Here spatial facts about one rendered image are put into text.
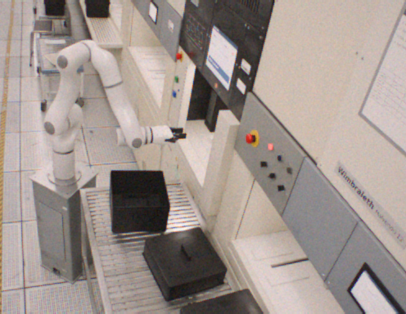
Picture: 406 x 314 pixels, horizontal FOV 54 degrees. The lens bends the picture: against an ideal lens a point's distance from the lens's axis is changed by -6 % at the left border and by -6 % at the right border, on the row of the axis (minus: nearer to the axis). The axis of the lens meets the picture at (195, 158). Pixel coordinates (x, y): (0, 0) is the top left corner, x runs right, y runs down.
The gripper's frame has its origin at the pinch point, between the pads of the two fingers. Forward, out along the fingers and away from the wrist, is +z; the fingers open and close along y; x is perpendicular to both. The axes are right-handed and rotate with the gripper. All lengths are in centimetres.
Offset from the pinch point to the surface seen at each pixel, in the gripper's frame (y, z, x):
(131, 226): 20, -26, -39
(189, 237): 37.5, -3.4, -32.7
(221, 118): 18.3, 9.9, 18.9
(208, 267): 56, -1, -33
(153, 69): -141, 28, -33
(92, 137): -174, -15, -119
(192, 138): -40, 26, -32
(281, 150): 59, 14, 31
